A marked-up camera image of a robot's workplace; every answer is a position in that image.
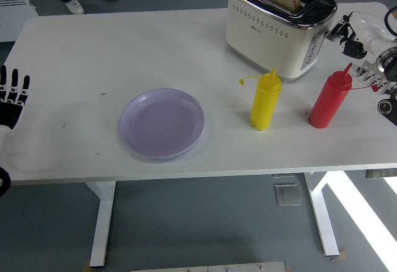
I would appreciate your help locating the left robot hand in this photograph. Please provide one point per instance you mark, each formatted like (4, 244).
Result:
(9, 111)

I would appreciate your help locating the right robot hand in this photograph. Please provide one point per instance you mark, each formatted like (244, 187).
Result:
(369, 32)

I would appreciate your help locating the cream and chrome toaster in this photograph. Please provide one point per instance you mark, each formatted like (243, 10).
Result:
(263, 39)

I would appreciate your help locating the purple round plate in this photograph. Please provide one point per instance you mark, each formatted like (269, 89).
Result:
(161, 123)

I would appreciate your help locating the silver metal toast rack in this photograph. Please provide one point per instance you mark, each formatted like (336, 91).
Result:
(369, 73)

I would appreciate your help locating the red squeeze bottle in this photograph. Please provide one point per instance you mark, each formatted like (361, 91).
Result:
(328, 101)

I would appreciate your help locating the white slatted cart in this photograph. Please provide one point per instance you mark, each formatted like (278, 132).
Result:
(15, 15)

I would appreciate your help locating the yellow squeeze bottle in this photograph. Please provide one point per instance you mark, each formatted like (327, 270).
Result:
(263, 104)

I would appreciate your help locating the grey table control panel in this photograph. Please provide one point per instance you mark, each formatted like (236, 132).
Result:
(381, 173)

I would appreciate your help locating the white table leg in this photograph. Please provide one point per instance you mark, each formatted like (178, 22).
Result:
(322, 222)
(104, 222)

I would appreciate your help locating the metal floor outlet cover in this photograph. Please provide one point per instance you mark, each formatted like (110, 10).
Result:
(288, 194)

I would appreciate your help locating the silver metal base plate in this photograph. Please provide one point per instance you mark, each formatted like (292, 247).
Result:
(207, 267)

